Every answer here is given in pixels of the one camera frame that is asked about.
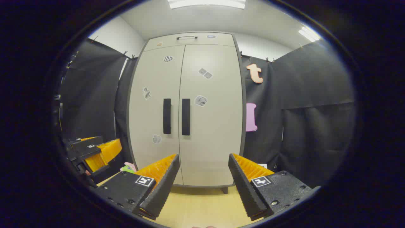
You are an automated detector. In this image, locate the grey shoe cabinet door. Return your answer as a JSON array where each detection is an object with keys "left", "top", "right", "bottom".
[
  {"left": 179, "top": 44, "right": 244, "bottom": 187},
  {"left": 128, "top": 45, "right": 186, "bottom": 186}
]

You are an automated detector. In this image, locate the grey cabinet drawer front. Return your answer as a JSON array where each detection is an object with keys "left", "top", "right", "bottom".
[{"left": 144, "top": 32, "right": 236, "bottom": 52}]

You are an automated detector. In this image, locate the rectangular ceiling light panel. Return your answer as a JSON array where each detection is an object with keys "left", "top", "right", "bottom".
[
  {"left": 168, "top": 0, "right": 246, "bottom": 9},
  {"left": 299, "top": 27, "right": 321, "bottom": 42}
]

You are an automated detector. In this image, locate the black door handle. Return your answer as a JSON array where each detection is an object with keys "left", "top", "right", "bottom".
[
  {"left": 182, "top": 98, "right": 191, "bottom": 136},
  {"left": 163, "top": 98, "right": 171, "bottom": 134}
]

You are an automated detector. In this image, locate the black backdrop cloth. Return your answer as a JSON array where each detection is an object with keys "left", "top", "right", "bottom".
[
  {"left": 241, "top": 54, "right": 284, "bottom": 173},
  {"left": 272, "top": 40, "right": 356, "bottom": 189},
  {"left": 115, "top": 57, "right": 138, "bottom": 165},
  {"left": 60, "top": 39, "right": 127, "bottom": 143}
]

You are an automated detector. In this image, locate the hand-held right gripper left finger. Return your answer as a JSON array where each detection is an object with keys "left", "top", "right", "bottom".
[{"left": 94, "top": 154, "right": 180, "bottom": 221}]

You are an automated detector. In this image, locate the grey double-door shoe cabinet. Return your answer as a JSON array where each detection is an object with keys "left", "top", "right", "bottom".
[{"left": 127, "top": 32, "right": 247, "bottom": 194}]

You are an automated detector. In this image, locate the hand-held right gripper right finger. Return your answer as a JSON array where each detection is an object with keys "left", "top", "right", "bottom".
[{"left": 228, "top": 153, "right": 321, "bottom": 221}]

